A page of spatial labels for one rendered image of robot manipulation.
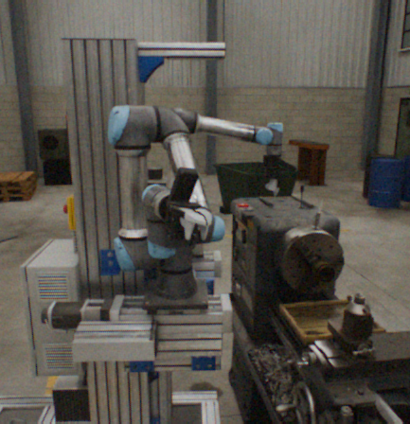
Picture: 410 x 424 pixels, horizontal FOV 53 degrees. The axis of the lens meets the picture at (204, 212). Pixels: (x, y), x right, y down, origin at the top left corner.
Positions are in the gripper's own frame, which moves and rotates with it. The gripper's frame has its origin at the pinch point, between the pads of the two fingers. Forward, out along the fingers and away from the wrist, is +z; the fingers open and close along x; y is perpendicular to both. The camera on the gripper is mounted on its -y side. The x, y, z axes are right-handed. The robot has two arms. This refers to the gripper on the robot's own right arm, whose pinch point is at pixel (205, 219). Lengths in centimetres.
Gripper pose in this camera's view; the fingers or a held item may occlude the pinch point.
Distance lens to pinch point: 83.7
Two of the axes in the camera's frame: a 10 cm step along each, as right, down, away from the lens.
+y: -1.3, 9.7, 1.9
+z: 4.0, 2.2, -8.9
